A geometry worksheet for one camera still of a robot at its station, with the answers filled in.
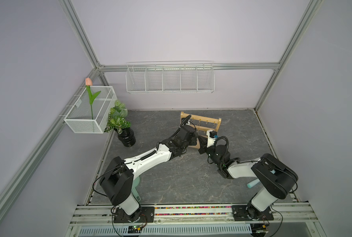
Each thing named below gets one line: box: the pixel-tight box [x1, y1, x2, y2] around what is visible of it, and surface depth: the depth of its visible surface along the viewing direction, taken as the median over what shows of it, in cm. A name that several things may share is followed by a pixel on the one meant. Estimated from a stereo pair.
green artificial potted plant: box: [103, 99, 132, 135], surface depth 82 cm
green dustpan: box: [131, 175, 141, 202], surface depth 82 cm
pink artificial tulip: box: [85, 77, 102, 120], surface depth 81 cm
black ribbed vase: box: [117, 127, 136, 148], surface depth 96 cm
